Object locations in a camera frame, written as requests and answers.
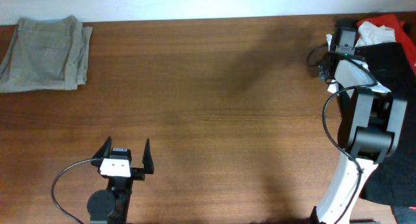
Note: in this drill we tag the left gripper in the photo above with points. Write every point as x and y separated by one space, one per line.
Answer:
138 173

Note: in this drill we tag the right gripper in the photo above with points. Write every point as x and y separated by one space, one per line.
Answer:
322 73

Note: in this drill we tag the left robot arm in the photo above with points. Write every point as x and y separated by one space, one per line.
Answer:
111 205

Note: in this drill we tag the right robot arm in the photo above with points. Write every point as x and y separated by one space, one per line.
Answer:
370 128

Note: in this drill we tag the white garment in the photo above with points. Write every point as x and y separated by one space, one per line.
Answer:
355 71

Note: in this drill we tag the red garment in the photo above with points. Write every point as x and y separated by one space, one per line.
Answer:
404 35

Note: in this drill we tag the folded beige shorts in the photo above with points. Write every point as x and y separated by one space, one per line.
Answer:
46 55

